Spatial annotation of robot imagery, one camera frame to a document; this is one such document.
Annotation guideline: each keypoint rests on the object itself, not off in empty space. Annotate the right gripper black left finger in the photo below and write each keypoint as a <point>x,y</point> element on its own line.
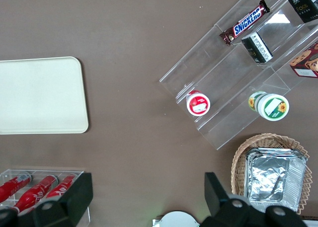
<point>67,209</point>

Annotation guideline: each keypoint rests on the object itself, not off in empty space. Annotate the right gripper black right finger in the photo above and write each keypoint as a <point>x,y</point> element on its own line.
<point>223,209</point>

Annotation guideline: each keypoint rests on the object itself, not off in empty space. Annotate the light wicker basket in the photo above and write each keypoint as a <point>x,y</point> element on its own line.
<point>238,160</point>

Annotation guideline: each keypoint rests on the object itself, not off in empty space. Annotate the aluminium foil tray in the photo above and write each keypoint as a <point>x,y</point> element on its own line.
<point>268,177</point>

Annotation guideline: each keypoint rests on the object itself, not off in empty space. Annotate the cream plastic tray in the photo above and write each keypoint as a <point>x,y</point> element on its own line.
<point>42,95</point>

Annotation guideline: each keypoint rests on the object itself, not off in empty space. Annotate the red cola bottle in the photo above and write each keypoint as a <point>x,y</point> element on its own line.
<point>37,192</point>
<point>59,188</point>
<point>12,186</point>

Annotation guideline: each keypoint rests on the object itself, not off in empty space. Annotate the clear acrylic bottle rack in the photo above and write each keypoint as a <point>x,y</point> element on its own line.
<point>42,173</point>

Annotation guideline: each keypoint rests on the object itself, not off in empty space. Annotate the red-lid white cup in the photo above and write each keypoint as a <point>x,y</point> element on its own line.
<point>198,104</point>

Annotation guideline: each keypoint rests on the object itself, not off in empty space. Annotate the green-lid sunflower cup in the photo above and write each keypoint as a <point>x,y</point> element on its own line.
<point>273,106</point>

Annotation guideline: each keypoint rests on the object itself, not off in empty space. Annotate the clear acrylic stepped shelf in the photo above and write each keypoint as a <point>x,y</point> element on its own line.
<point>223,70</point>

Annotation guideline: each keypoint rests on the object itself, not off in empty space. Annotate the small black carton box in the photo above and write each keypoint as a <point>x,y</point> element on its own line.
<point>304,8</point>
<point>257,49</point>

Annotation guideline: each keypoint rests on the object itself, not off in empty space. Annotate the red cookie box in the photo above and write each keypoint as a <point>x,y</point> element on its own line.
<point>306,63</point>

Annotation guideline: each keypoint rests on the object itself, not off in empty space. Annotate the Snickers chocolate bar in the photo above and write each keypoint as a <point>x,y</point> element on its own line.
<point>244,23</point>

